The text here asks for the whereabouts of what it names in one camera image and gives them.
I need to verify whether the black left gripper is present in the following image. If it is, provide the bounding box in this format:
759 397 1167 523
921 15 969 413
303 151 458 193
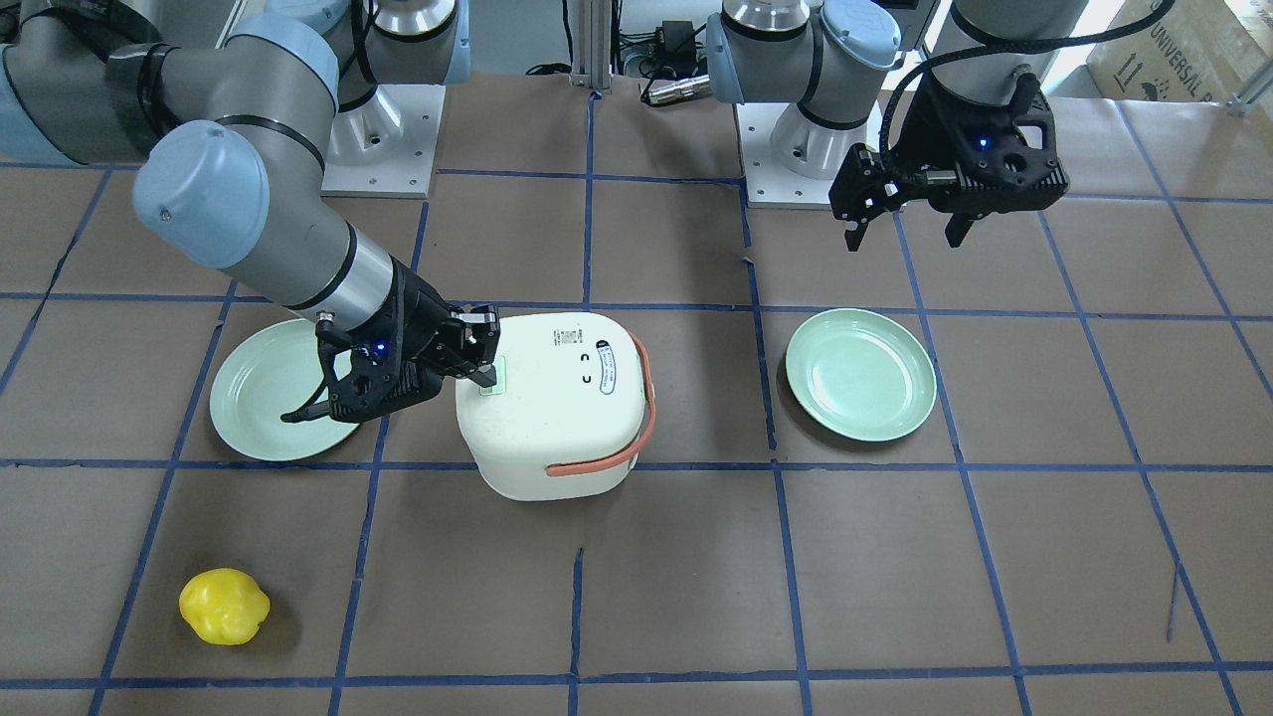
830 76 1069 251

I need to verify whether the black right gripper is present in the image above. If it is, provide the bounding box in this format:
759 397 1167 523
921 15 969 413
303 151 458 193
280 259 500 426

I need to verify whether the white rice cooker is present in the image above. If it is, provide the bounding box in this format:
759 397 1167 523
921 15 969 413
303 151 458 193
454 312 656 499

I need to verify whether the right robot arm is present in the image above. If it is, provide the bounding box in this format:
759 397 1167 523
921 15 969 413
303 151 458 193
3 1 500 426

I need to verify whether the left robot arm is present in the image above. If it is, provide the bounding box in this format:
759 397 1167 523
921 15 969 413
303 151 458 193
703 1 1083 251

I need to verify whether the green plate near potato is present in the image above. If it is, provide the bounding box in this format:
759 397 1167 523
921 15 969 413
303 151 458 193
209 320 358 461

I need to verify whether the green plate far side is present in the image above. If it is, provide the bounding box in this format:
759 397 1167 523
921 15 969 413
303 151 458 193
784 308 937 443

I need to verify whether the yellow toy potato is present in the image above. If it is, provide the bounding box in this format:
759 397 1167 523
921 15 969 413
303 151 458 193
178 568 272 646

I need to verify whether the cardboard box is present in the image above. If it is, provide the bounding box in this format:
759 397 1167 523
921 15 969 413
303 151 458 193
1086 1 1272 101

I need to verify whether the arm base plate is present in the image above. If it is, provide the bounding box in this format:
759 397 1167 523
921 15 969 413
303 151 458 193
735 101 882 210
321 85 447 199

